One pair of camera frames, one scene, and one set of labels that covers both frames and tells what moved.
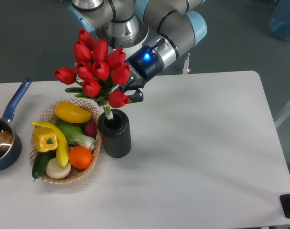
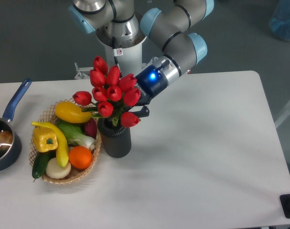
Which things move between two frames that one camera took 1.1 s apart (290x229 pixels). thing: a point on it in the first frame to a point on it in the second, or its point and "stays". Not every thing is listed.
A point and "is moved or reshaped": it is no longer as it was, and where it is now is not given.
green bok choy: x=75 y=135 stays
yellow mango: x=72 y=113 stays
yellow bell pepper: x=45 y=139 stays
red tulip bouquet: x=100 y=73 is moved or reshaped
